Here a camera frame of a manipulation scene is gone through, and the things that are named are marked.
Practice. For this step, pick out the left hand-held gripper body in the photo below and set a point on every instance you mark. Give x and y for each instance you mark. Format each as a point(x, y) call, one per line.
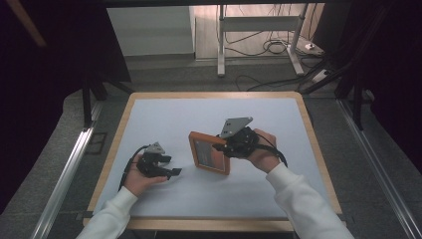
point(151, 162)

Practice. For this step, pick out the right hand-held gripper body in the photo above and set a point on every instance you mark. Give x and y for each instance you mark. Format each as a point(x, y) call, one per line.
point(240, 139)

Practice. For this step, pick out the orange framed tablet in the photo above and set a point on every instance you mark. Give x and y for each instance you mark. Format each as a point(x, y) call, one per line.
point(209, 154)

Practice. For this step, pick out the person's left hand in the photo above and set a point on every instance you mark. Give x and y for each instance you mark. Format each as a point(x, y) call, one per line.
point(139, 181)

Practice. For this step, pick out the person's right hand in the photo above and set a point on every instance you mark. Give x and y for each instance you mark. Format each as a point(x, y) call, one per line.
point(263, 156)

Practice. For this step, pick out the wooden-edged white table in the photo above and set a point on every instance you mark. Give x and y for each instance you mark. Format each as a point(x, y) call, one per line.
point(199, 199)

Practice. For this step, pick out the black metal stand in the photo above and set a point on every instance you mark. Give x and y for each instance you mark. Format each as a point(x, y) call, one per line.
point(87, 103)
point(357, 106)

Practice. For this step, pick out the white power strip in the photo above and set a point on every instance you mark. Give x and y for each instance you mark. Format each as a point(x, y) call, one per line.
point(321, 76)

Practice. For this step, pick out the white power adapter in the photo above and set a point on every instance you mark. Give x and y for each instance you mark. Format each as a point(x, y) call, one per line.
point(309, 46)

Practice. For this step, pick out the white metal stand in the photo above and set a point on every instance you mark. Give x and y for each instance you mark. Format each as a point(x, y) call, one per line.
point(258, 23)

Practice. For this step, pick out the white cabinet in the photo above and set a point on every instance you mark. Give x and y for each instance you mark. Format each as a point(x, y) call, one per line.
point(149, 31)

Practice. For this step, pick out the dark curtain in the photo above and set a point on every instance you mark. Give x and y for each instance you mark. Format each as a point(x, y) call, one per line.
point(391, 66)
point(40, 83)

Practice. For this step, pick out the aluminium rail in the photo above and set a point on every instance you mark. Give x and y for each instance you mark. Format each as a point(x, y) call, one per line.
point(378, 166)
point(63, 186)

